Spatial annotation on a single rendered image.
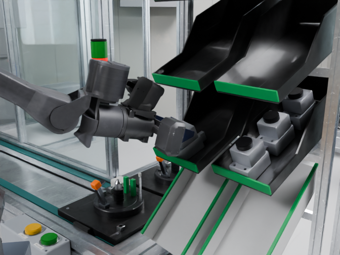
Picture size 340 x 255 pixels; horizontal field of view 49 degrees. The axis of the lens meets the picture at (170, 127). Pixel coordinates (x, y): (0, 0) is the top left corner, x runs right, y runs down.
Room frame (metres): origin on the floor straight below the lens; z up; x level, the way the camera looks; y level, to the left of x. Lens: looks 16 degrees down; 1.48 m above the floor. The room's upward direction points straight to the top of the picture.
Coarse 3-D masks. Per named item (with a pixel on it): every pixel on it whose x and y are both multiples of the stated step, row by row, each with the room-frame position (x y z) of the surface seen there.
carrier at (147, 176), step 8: (152, 168) 1.22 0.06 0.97; (160, 168) 1.16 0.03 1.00; (168, 168) 1.17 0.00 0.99; (176, 168) 1.13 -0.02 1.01; (136, 176) 1.16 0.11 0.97; (144, 176) 1.16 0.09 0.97; (152, 176) 1.16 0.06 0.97; (160, 176) 1.11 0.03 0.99; (168, 176) 1.10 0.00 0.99; (136, 184) 1.10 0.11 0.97; (144, 184) 1.09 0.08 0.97; (152, 184) 1.09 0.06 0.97; (160, 184) 1.09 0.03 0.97; (168, 184) 1.08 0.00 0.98; (152, 192) 1.05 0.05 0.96; (160, 192) 1.03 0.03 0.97
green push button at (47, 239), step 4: (44, 236) 0.79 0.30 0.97; (48, 236) 0.79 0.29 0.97; (52, 236) 0.79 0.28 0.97; (56, 236) 0.79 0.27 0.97; (40, 240) 0.78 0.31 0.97; (44, 240) 0.78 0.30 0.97; (48, 240) 0.78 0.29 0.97; (52, 240) 0.78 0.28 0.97; (56, 240) 0.79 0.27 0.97; (44, 244) 0.77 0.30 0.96; (48, 244) 0.77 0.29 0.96
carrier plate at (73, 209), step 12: (144, 192) 1.04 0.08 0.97; (72, 204) 0.96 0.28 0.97; (84, 204) 0.96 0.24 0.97; (144, 204) 0.96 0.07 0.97; (156, 204) 0.96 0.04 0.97; (60, 216) 0.93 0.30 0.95; (72, 216) 0.89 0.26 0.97; (84, 216) 0.89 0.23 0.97; (96, 216) 0.89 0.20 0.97; (132, 216) 0.89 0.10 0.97; (144, 216) 0.89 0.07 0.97; (96, 228) 0.83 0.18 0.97; (108, 228) 0.83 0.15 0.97; (132, 228) 0.83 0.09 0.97; (108, 240) 0.80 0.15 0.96; (120, 240) 0.79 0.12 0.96
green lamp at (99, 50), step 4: (92, 44) 1.14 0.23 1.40; (96, 44) 1.14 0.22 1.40; (100, 44) 1.14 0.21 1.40; (104, 44) 1.15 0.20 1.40; (92, 48) 1.14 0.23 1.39; (96, 48) 1.14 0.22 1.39; (100, 48) 1.14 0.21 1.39; (104, 48) 1.15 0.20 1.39; (92, 52) 1.14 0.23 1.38; (96, 52) 1.14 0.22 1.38; (100, 52) 1.14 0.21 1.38; (104, 52) 1.15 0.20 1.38; (92, 56) 1.14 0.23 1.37; (96, 56) 1.14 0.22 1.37; (100, 56) 1.14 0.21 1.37; (104, 56) 1.14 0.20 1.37
